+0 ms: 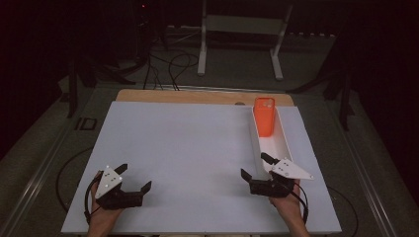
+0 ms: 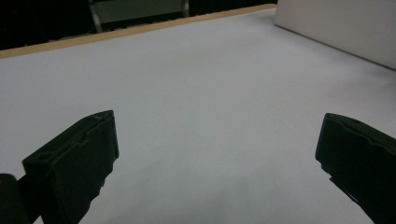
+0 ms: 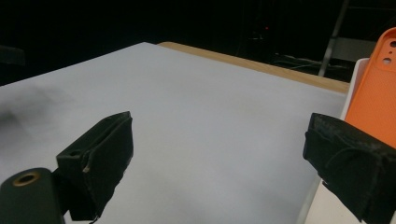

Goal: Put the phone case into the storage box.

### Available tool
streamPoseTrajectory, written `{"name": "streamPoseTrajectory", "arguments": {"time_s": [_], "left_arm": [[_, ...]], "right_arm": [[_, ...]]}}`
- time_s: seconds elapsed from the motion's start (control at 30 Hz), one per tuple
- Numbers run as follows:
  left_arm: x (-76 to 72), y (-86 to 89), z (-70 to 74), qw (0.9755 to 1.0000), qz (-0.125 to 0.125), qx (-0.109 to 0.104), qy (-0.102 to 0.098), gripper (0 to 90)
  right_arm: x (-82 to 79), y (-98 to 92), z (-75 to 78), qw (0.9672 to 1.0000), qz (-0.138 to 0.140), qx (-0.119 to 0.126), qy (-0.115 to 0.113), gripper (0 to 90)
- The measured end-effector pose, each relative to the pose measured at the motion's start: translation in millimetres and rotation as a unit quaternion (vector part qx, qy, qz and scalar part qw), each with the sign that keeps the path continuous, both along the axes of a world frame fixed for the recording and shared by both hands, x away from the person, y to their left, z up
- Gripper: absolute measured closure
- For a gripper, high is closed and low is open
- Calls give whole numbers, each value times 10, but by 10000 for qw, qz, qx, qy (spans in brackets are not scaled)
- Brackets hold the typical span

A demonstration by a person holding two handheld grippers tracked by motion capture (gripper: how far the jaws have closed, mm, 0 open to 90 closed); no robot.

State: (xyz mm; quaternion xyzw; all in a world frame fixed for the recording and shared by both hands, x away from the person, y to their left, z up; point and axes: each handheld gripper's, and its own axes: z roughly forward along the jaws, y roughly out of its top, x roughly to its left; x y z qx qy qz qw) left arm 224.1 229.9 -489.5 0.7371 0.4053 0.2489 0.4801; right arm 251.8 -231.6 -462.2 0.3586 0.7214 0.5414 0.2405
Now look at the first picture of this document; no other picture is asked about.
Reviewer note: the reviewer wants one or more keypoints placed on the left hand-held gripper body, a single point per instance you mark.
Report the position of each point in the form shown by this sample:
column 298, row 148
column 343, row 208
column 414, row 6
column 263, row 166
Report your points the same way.
column 108, row 184

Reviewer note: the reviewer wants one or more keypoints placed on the white metal stand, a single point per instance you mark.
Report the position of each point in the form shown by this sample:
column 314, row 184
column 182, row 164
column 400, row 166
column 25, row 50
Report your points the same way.
column 243, row 24

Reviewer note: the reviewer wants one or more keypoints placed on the orange phone case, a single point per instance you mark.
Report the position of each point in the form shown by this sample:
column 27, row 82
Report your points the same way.
column 264, row 120

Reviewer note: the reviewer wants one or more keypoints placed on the long white plastic tray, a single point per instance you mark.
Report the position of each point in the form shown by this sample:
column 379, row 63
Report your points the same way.
column 274, row 146

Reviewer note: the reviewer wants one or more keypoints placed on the person's left hand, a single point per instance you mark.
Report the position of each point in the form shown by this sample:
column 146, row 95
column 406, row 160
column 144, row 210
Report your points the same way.
column 102, row 219

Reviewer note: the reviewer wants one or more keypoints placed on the black floor socket frame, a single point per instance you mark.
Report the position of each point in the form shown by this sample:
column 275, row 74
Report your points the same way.
column 79, row 124

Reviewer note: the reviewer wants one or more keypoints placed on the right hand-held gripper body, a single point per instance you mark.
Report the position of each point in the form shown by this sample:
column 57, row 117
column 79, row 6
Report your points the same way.
column 290, row 171

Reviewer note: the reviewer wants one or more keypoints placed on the person's right hand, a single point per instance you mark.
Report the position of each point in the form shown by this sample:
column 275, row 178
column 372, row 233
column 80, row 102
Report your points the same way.
column 291, row 210

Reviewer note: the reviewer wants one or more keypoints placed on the black tripod stand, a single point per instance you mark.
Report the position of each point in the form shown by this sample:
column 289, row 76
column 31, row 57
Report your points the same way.
column 72, row 98
column 345, row 108

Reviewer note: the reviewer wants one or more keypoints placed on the white table board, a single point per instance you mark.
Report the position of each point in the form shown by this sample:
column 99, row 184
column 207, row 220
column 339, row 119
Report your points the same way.
column 197, row 138

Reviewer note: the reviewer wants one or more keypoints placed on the metal floor rail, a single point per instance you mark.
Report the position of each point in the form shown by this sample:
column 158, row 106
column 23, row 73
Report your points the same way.
column 34, row 187
column 370, row 187

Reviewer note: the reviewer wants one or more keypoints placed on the white power strip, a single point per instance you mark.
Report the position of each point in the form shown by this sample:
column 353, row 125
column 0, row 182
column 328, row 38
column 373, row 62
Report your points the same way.
column 313, row 34
column 183, row 29

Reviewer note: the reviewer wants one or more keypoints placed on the wooden table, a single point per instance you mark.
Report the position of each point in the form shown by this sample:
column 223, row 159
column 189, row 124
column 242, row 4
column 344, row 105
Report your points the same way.
column 197, row 97

